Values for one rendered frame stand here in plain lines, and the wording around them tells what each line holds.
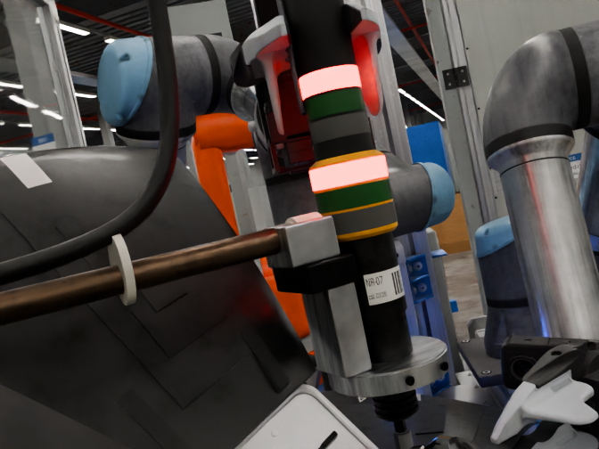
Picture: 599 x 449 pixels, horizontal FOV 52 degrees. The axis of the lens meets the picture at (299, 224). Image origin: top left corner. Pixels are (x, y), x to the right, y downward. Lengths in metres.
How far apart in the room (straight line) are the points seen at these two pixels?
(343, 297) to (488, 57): 1.93
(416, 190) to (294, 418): 0.39
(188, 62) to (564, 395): 0.63
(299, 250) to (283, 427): 0.09
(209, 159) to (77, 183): 4.00
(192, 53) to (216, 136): 3.49
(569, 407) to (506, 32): 1.85
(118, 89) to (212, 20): 3.59
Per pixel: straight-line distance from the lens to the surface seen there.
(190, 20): 4.43
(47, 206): 0.39
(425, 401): 0.62
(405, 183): 0.67
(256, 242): 0.31
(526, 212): 0.70
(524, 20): 2.27
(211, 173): 4.41
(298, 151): 0.42
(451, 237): 9.62
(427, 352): 0.36
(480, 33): 2.23
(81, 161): 0.43
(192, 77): 0.89
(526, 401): 0.50
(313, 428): 0.33
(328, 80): 0.34
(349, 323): 0.33
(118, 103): 0.87
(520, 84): 0.73
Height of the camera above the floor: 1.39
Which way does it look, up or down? 3 degrees down
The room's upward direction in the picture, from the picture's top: 12 degrees counter-clockwise
